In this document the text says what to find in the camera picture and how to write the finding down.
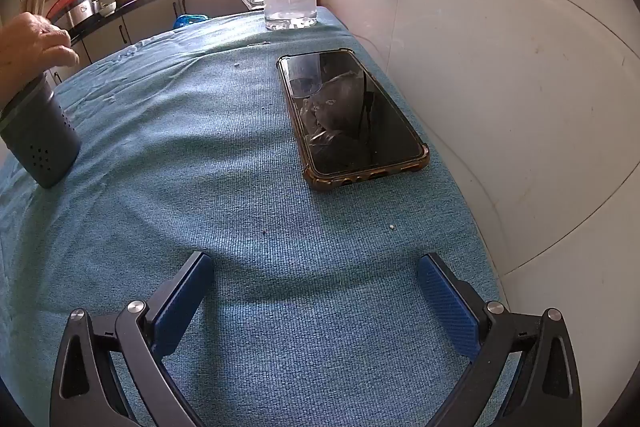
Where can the smartphone in brown case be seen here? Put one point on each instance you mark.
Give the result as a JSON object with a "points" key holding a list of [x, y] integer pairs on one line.
{"points": [[350, 117]]}

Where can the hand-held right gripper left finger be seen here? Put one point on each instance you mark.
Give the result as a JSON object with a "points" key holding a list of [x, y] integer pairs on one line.
{"points": [[182, 302]]}

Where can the blue plastic bag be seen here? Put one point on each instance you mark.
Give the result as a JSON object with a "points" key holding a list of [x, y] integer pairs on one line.
{"points": [[190, 20]]}

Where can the person's left hand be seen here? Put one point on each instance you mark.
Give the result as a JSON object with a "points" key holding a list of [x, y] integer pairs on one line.
{"points": [[30, 44]]}

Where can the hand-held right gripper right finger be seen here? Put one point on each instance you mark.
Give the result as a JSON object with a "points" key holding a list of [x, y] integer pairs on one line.
{"points": [[447, 307]]}

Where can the red plastic colander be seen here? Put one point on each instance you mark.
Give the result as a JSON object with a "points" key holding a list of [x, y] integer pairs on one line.
{"points": [[60, 2]]}

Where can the white bowl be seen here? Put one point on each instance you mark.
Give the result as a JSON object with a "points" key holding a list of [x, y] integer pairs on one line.
{"points": [[108, 9]]}

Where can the white base cabinets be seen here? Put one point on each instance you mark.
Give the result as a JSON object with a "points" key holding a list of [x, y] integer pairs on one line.
{"points": [[150, 14]]}

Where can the dark grey utensil holder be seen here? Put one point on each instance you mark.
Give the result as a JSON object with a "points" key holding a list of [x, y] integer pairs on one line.
{"points": [[45, 142]]}

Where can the blue tablecloth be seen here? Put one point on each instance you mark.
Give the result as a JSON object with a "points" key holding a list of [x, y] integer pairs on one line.
{"points": [[200, 157]]}

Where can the stainless steel cooker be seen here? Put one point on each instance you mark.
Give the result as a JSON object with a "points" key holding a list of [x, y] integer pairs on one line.
{"points": [[82, 9]]}

